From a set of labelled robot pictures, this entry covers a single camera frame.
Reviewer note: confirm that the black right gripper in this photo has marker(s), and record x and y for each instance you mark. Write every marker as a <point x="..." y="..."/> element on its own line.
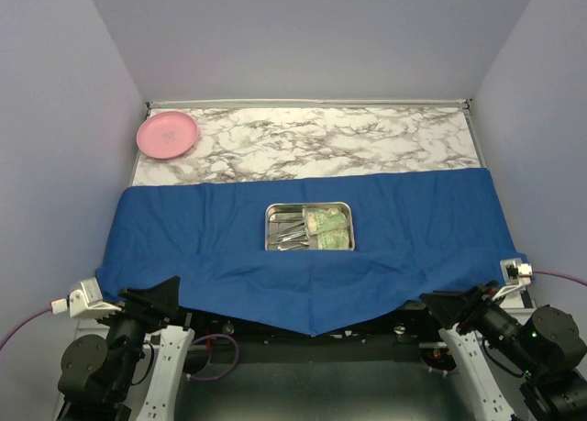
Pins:
<point x="469" y="304"/>

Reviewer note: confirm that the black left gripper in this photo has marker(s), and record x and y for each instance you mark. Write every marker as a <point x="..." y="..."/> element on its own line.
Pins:
<point x="161" y="298"/>

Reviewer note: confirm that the blue surgical drape cloth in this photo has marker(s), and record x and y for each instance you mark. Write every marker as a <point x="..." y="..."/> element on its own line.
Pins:
<point x="415" y="233"/>

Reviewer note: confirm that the pink plastic plate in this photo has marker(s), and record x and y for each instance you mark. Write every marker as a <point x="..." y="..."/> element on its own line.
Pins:
<point x="167" y="135"/>

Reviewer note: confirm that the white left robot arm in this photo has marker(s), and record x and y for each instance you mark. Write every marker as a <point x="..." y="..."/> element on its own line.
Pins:
<point x="98" y="372"/>

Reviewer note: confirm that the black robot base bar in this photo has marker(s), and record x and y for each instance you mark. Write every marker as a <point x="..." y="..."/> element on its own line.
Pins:
<point x="407" y="334"/>

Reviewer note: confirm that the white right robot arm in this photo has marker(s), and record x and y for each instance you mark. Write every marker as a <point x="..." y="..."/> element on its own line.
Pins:
<point x="514" y="365"/>

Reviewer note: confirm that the steel surgical instruments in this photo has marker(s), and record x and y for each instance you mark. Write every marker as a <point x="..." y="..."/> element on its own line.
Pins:
<point x="285" y="229"/>

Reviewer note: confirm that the steel instrument tray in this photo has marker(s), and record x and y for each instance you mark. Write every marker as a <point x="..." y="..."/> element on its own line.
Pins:
<point x="313" y="238"/>

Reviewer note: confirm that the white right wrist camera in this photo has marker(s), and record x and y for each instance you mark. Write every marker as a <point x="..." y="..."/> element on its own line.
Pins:
<point x="517" y="276"/>

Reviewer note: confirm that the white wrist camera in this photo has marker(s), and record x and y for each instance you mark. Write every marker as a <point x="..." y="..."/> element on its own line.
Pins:
<point x="517" y="276"/>
<point x="84" y="301"/>

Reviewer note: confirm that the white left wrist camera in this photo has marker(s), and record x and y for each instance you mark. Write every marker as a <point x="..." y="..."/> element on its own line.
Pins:
<point x="84" y="301"/>

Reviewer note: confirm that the aluminium table edge rail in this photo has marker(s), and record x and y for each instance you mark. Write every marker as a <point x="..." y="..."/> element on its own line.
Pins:
<point x="307" y="103"/>

